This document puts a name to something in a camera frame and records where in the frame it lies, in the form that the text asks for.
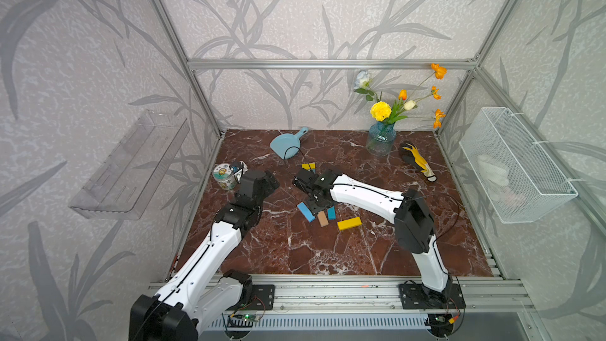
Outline small yellow block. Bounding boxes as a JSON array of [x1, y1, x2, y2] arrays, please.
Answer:
[[301, 163, 316, 171]]

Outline teal block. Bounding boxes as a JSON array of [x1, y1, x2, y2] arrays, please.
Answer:
[[327, 207, 336, 220]]

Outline tan wooden block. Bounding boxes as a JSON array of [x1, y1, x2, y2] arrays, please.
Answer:
[[317, 211, 329, 227]]

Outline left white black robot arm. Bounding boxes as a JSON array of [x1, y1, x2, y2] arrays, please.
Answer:
[[128, 170, 279, 340]]

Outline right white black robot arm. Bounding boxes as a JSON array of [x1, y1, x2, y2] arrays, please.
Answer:
[[293, 168, 453, 303]]

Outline light blue block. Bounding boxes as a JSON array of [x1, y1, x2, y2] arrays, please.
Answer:
[[297, 202, 316, 223]]

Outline round sunflower label can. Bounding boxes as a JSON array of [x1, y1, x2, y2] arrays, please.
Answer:
[[212, 164, 238, 190]]

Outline long yellow block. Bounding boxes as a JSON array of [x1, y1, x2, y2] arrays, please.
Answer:
[[337, 217, 361, 231]]

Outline light blue plastic dustpan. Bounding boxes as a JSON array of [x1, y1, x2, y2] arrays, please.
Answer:
[[270, 127, 309, 160]]

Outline yellow black hand tool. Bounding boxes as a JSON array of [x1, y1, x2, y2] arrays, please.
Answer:
[[399, 142, 437, 183]]

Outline yellow and orange artificial flowers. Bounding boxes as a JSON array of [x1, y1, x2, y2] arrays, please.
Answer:
[[353, 62, 448, 129]]

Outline white cloth in basket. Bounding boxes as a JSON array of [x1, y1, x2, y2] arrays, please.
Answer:
[[477, 154, 510, 187]]

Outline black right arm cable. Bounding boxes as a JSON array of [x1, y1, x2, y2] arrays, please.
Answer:
[[282, 145, 309, 164]]

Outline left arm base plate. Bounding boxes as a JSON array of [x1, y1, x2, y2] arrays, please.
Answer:
[[227, 284, 276, 311]]

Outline clear acrylic wall shelf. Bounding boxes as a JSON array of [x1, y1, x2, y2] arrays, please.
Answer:
[[69, 110, 190, 220]]

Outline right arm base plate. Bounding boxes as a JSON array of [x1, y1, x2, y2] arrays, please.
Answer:
[[399, 280, 466, 310]]

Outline white wire mesh basket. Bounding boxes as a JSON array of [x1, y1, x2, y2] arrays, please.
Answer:
[[459, 107, 579, 224]]

